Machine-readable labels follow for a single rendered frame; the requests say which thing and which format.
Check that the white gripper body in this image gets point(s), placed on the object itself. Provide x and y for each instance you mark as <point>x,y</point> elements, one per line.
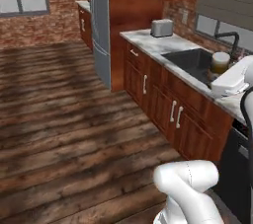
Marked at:
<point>229,85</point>

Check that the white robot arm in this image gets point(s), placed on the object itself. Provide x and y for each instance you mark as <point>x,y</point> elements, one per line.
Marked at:
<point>187,182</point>

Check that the tall wooden cabinet panel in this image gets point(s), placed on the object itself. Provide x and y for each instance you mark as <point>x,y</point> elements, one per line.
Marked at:
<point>131,7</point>

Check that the distant wooden base cabinet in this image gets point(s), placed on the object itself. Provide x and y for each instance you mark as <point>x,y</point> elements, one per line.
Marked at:
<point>86,25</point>

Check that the amber jar with white lid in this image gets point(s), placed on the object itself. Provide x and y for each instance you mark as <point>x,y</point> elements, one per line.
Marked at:
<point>220,61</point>

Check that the dark sink basin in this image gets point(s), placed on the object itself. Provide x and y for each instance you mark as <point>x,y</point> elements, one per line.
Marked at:
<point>194,61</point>

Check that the wooden panel below sink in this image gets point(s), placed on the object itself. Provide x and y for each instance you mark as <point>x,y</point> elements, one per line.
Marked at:
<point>187,91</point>

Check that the black tap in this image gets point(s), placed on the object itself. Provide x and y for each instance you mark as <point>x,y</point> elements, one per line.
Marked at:
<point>234,38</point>

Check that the wide window with grey blind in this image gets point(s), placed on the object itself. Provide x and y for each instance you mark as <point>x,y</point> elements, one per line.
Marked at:
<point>227,1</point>

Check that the black dishwasher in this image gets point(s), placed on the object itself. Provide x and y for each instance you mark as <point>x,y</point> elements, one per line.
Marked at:
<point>235,172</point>

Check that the silver toaster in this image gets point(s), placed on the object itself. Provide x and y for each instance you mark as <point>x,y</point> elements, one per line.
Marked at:
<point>162,28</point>

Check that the wooden drawer front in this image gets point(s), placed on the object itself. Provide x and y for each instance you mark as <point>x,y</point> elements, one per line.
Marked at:
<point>140,57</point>

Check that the narrow wooden cupboard door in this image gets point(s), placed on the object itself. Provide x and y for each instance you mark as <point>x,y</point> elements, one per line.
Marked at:
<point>133,83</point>

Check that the grey steel fridge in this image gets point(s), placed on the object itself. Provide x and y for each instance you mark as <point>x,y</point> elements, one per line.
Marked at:
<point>100,30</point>

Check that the grey wall socket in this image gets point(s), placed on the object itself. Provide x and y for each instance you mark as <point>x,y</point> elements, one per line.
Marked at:
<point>185,17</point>

